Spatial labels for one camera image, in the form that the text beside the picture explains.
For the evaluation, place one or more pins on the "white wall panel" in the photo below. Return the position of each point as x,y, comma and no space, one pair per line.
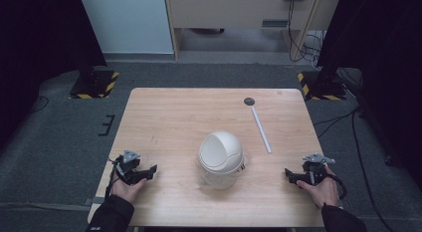
126,23

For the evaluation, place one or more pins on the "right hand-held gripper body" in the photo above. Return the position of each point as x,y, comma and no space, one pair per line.
315,170

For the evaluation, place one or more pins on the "light wooden cabinet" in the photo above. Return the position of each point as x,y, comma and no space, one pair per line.
229,9

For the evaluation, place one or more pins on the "black curtain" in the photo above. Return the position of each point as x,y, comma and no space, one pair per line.
381,43
40,43

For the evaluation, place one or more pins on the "white plastic stick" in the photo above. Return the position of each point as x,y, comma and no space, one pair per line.
261,130

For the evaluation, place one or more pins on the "white swing-lid trash bin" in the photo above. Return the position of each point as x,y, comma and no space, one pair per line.
221,159

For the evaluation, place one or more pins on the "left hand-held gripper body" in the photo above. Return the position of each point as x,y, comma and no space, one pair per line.
127,166

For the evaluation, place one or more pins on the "dark round table grommet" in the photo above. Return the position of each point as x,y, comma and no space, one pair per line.
249,101

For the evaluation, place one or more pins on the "black hazard-striped stand base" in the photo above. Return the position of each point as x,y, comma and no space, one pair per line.
94,86
323,87

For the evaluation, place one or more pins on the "person's left hand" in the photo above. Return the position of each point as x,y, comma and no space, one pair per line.
127,190

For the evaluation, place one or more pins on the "person's right hand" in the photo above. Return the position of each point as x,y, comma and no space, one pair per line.
321,192

